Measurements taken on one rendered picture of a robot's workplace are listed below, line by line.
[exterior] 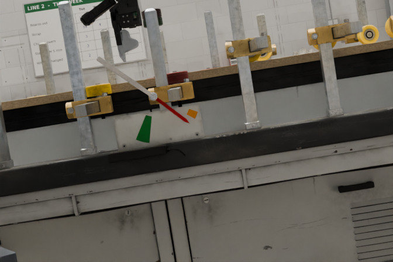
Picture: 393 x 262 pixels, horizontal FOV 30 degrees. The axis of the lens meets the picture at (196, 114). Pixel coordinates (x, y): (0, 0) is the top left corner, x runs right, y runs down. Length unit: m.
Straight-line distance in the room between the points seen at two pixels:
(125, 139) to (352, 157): 0.69
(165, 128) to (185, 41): 7.14
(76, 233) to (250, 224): 0.58
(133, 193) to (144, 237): 0.29
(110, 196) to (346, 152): 0.73
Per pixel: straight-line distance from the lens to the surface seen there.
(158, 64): 2.19
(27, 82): 9.47
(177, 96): 1.90
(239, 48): 2.19
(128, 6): 2.13
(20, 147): 2.49
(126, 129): 2.20
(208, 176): 2.24
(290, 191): 2.49
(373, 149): 2.29
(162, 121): 2.19
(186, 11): 9.34
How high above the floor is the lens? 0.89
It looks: 3 degrees down
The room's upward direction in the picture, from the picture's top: 9 degrees counter-clockwise
